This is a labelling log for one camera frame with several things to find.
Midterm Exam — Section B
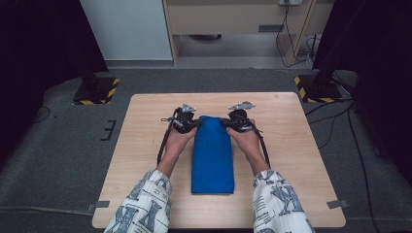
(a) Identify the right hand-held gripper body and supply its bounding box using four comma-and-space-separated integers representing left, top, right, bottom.
227, 101, 260, 134

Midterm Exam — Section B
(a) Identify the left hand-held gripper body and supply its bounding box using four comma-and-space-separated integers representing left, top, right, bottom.
161, 103, 197, 135

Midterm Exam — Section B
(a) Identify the blue cloth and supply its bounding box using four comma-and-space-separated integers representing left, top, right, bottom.
190, 115, 235, 195

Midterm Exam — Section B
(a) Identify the person's left hand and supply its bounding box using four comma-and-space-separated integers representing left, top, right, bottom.
157, 126, 198, 169

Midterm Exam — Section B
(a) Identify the person's right hand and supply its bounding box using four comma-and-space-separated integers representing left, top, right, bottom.
226, 118, 271, 169

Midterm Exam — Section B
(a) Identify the striped black stand base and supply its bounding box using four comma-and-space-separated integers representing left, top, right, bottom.
293, 74, 344, 104
72, 76, 120, 106

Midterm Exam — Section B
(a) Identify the white cabinet panel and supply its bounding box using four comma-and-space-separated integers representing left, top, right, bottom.
79, 0, 173, 61

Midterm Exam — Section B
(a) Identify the grey tape piece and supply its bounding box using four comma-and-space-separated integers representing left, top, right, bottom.
326, 199, 351, 210
86, 200, 111, 214

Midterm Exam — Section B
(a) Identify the black curtain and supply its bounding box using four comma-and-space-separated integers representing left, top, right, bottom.
0, 0, 109, 166
312, 0, 412, 178

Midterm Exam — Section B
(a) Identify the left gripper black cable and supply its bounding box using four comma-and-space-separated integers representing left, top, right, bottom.
156, 108, 180, 165

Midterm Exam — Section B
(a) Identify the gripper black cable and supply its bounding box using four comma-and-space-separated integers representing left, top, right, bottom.
156, 108, 180, 165
250, 121, 272, 169

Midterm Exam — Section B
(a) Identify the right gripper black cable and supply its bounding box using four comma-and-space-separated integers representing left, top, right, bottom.
250, 121, 272, 169

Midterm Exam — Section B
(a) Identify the hanging black cable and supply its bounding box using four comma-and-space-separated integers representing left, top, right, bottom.
275, 3, 317, 68

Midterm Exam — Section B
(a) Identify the long black floor cable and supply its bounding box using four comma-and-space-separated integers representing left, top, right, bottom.
347, 106, 374, 233

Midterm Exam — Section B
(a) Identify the thin black floor cable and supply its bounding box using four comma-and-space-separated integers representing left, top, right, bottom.
33, 106, 52, 124

